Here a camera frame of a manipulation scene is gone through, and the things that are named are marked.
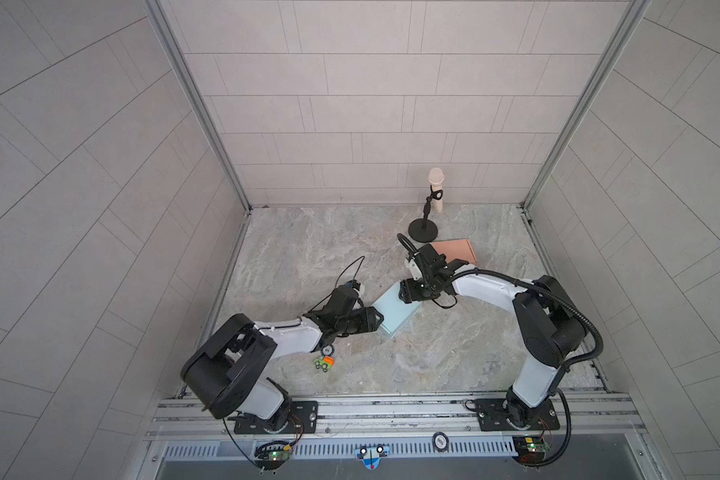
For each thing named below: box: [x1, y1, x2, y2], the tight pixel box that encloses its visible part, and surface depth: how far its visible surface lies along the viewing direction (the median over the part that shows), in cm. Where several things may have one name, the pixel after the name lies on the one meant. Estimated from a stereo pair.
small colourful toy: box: [314, 356, 335, 373], surface depth 79 cm
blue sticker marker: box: [355, 446, 391, 470], surface depth 67 cm
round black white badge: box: [432, 431, 449, 453], surface depth 69 cm
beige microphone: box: [428, 167, 445, 214], surface depth 91 cm
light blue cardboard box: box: [372, 282, 423, 338], surface depth 87 cm
